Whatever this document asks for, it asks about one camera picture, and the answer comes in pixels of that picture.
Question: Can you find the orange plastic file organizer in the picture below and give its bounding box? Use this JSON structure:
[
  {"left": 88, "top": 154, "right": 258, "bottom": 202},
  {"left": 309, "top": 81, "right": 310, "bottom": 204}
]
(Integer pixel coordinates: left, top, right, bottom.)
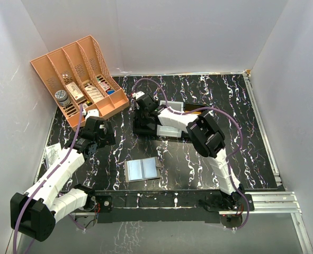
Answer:
[{"left": 30, "top": 35, "right": 129, "bottom": 130}]

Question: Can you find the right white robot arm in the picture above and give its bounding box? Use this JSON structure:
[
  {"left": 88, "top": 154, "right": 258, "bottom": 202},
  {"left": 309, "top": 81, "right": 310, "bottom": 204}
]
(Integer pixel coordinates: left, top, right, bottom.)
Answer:
[{"left": 132, "top": 92, "right": 245, "bottom": 210}]

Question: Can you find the small colourful packet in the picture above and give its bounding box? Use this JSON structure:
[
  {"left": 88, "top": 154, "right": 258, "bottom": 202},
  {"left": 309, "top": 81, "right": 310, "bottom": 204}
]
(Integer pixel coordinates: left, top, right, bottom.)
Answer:
[{"left": 96, "top": 76, "right": 111, "bottom": 92}]

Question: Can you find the black card tray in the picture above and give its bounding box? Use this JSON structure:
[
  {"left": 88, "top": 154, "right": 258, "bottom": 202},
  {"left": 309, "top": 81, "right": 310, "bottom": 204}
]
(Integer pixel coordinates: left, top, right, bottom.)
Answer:
[
  {"left": 131, "top": 98, "right": 158, "bottom": 135},
  {"left": 181, "top": 103, "right": 208, "bottom": 142}
]

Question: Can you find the purple cable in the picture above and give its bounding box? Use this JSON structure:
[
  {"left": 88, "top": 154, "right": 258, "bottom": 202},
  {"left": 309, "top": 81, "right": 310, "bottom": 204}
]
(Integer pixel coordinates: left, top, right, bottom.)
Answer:
[
  {"left": 132, "top": 78, "right": 250, "bottom": 230},
  {"left": 12, "top": 103, "right": 84, "bottom": 254}
]

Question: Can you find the blue small object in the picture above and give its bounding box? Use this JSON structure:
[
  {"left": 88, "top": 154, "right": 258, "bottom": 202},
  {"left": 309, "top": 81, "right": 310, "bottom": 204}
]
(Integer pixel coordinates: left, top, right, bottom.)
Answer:
[{"left": 106, "top": 89, "right": 115, "bottom": 95}]

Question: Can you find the grey leather card holder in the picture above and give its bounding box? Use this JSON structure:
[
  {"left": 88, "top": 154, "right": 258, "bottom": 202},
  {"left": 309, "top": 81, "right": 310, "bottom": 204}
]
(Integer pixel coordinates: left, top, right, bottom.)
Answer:
[{"left": 124, "top": 157, "right": 162, "bottom": 183}]

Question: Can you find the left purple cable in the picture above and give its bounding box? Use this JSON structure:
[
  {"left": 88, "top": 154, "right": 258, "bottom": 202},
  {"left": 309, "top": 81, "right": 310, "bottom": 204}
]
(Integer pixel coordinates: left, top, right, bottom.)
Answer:
[{"left": 12, "top": 103, "right": 84, "bottom": 254}]

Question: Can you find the white middle card tray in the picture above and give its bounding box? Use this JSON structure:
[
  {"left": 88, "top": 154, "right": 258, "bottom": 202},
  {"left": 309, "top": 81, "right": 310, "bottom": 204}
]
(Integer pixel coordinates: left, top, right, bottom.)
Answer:
[{"left": 156, "top": 101, "right": 184, "bottom": 138}]

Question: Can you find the round patterned tin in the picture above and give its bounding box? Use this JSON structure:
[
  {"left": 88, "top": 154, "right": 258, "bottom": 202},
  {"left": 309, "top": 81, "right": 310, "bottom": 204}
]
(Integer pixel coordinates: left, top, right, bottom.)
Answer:
[{"left": 55, "top": 89, "right": 70, "bottom": 107}]

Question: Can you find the black right card tray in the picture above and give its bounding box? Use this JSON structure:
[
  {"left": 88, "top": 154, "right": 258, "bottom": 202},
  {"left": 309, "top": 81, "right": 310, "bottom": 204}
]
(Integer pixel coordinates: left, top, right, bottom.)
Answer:
[{"left": 181, "top": 103, "right": 208, "bottom": 142}]

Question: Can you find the black left card tray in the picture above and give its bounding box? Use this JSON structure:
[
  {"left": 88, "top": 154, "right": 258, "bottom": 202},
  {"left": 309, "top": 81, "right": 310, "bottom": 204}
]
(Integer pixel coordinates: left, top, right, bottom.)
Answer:
[{"left": 131, "top": 98, "right": 158, "bottom": 135}]

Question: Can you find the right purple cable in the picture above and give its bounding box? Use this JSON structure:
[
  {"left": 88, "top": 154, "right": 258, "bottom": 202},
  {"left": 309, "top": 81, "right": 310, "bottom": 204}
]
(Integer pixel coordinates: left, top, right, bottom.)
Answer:
[{"left": 132, "top": 78, "right": 250, "bottom": 230}]

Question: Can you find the white label card stack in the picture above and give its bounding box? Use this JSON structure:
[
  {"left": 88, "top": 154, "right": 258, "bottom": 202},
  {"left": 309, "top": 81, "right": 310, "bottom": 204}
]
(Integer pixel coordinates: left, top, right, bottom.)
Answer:
[{"left": 84, "top": 83, "right": 104, "bottom": 103}]

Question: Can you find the white patterned paper sheet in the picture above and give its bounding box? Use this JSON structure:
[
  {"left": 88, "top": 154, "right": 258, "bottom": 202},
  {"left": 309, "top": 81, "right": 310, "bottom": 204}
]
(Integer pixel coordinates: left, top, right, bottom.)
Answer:
[{"left": 45, "top": 143, "right": 61, "bottom": 168}]

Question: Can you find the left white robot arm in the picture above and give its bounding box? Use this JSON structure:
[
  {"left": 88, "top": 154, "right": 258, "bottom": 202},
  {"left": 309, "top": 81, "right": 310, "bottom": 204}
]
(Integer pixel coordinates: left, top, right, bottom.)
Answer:
[{"left": 10, "top": 110, "right": 115, "bottom": 242}]

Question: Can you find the white red box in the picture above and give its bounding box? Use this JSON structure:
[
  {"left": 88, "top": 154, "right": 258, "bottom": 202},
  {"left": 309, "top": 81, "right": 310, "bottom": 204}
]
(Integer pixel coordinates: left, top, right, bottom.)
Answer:
[{"left": 66, "top": 82, "right": 85, "bottom": 103}]

